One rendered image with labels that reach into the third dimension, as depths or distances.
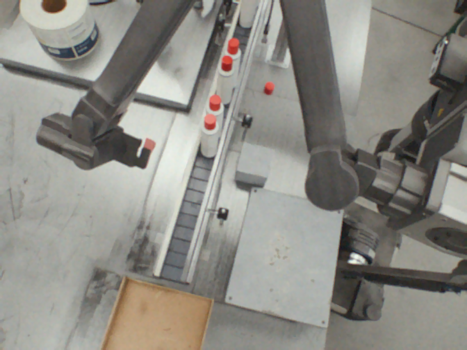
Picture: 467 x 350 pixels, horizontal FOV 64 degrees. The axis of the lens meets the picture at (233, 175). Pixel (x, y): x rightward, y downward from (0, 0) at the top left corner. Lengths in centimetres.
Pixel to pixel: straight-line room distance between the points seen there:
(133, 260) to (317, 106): 79
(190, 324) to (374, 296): 96
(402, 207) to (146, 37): 44
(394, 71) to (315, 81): 222
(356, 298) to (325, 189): 128
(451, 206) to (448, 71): 24
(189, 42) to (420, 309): 172
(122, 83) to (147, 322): 71
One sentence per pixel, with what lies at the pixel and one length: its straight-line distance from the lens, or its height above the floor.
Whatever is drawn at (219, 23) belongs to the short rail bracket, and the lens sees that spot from 141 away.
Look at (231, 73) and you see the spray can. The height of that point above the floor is 104.
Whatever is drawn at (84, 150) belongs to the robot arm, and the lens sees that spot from 72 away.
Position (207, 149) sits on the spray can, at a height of 94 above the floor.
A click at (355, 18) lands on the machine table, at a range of 168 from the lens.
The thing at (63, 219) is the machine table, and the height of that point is 83.
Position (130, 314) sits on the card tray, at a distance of 114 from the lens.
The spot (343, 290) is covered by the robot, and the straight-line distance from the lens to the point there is 183.
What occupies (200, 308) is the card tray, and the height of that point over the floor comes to 83.
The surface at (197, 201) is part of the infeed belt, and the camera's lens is 112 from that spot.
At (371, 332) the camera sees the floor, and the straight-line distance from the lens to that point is 213.
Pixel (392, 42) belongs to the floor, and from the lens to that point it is 288.
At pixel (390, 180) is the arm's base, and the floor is 148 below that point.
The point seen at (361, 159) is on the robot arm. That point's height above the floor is 148.
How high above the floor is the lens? 196
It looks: 69 degrees down
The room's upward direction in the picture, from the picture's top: 12 degrees clockwise
